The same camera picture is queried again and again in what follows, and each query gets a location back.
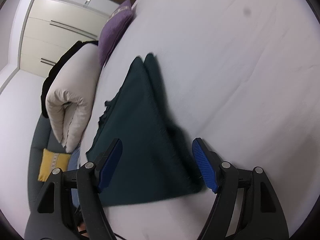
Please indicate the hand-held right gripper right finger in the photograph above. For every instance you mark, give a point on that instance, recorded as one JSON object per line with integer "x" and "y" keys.
{"x": 205, "y": 165}

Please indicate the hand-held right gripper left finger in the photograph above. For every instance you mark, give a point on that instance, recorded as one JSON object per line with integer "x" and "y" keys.
{"x": 110, "y": 162}

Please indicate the dark green sweater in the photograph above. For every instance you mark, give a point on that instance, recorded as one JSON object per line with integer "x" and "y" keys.
{"x": 145, "y": 140}

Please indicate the blue pillow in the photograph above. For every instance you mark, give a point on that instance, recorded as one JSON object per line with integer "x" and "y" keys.
{"x": 74, "y": 170}

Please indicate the yellow cushion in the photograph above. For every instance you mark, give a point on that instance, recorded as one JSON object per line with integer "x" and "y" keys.
{"x": 52, "y": 163}

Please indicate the grey headboard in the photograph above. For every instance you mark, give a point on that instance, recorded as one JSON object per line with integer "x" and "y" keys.
{"x": 37, "y": 155}

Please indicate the beige folded duvet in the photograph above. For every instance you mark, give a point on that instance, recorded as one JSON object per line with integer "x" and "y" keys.
{"x": 72, "y": 95}

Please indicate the black cloth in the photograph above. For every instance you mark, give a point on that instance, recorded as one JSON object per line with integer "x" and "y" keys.
{"x": 60, "y": 72}

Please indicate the purple pillow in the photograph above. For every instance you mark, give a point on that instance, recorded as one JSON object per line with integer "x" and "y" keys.
{"x": 113, "y": 32}

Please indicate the white wardrobe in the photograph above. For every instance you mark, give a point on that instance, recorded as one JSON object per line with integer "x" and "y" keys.
{"x": 62, "y": 35}

